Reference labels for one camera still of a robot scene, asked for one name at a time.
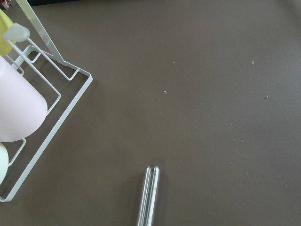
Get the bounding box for steel muddler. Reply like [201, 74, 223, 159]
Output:
[136, 165, 160, 226]

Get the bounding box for pink cup on rack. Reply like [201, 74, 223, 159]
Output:
[0, 57, 48, 142]

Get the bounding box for white cup on rack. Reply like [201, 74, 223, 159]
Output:
[0, 143, 9, 184]

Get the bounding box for yellow cup on rack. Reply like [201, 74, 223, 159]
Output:
[0, 8, 17, 57]

